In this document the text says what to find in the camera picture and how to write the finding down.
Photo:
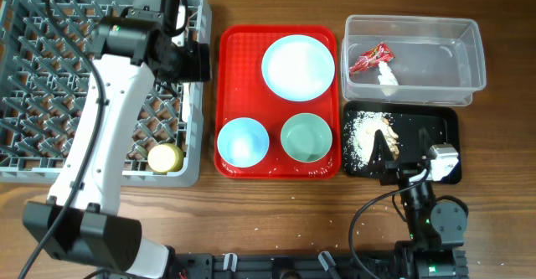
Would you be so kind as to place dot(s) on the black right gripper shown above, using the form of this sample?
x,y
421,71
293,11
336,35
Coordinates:
x,y
399,171

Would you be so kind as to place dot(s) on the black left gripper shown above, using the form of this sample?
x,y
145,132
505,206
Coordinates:
x,y
198,64

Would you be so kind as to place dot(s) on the food scraps pile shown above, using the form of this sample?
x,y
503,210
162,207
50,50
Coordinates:
x,y
362,128

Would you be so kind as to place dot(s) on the white napkin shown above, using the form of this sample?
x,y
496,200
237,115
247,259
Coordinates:
x,y
386,76

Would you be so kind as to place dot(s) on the light blue bowl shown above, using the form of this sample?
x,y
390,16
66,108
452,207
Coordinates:
x,y
243,142

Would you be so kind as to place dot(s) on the red sauce packet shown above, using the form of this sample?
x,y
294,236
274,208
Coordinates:
x,y
371,58

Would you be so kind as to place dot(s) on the light green bowl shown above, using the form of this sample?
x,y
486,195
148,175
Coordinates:
x,y
306,138

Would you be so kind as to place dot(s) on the yellow cup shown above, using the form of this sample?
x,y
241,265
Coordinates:
x,y
164,158

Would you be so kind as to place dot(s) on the light blue plate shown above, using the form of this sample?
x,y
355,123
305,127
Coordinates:
x,y
298,68

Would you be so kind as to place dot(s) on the white plastic fork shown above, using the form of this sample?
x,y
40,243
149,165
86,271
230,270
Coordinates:
x,y
186,106

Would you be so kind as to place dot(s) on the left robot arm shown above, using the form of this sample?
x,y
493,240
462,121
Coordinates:
x,y
79,220

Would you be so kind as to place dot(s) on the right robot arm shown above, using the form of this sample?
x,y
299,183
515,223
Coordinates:
x,y
436,224

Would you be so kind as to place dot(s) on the grey dishwasher rack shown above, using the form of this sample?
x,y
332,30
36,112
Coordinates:
x,y
44,82

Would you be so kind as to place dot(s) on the black tray bin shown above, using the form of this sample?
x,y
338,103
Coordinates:
x,y
441,123

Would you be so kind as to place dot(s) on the red serving tray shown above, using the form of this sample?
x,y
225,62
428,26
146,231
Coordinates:
x,y
242,92

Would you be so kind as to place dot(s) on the clear plastic bin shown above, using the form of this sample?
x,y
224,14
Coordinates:
x,y
437,61

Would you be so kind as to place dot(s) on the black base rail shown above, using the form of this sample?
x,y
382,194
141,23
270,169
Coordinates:
x,y
207,266

